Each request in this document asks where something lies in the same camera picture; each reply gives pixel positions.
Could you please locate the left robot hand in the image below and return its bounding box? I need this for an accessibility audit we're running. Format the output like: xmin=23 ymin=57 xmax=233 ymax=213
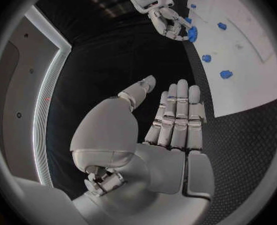
xmin=69 ymin=74 xmax=216 ymax=225

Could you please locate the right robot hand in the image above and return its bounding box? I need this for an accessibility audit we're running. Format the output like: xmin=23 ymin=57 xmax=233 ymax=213
xmin=147 ymin=5 xmax=193 ymax=42

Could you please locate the white task board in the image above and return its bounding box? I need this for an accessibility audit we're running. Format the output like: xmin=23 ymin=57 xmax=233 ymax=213
xmin=182 ymin=0 xmax=277 ymax=119

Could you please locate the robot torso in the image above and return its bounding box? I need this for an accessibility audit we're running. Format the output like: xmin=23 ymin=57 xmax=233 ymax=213
xmin=0 ymin=4 xmax=73 ymax=189

